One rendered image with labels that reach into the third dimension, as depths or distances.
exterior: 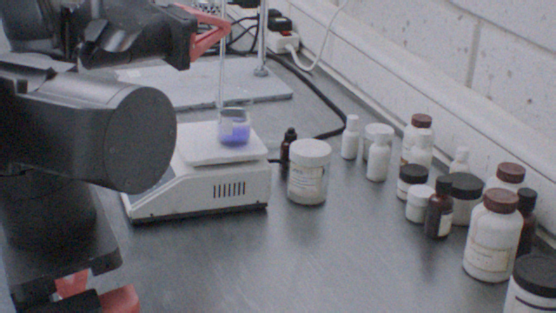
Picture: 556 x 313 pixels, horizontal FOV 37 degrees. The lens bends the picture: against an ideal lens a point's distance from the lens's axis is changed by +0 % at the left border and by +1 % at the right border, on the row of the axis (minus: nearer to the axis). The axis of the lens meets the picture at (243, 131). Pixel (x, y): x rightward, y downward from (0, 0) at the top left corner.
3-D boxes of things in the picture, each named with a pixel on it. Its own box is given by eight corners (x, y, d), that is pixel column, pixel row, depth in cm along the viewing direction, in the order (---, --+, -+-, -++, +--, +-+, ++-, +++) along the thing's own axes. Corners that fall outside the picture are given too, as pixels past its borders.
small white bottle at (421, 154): (427, 189, 122) (435, 137, 118) (405, 187, 123) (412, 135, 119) (427, 179, 125) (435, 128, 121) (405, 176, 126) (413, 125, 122)
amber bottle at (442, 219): (420, 236, 110) (428, 181, 107) (426, 223, 113) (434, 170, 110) (446, 243, 109) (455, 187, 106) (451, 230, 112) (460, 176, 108)
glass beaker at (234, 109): (254, 153, 112) (256, 99, 109) (215, 154, 111) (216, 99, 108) (248, 134, 118) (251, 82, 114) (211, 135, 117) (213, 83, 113)
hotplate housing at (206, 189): (129, 228, 109) (129, 175, 106) (114, 182, 121) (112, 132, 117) (285, 208, 116) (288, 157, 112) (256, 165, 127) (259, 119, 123)
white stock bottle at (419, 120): (411, 156, 132) (418, 108, 128) (436, 167, 129) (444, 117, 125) (393, 165, 129) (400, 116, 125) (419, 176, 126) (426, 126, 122)
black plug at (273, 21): (264, 33, 173) (264, 23, 172) (256, 27, 176) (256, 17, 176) (294, 30, 175) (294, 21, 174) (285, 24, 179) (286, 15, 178)
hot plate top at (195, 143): (185, 168, 109) (185, 162, 108) (165, 129, 119) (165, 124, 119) (270, 158, 112) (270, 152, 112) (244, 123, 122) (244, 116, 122)
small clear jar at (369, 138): (377, 168, 128) (380, 137, 126) (355, 156, 131) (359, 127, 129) (396, 159, 131) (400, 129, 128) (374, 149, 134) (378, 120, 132)
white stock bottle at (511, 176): (516, 223, 114) (530, 160, 110) (523, 245, 109) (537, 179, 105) (475, 219, 115) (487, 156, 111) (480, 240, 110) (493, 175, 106)
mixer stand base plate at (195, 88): (139, 115, 142) (139, 109, 142) (112, 75, 159) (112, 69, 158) (295, 96, 152) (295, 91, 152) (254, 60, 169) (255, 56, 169)
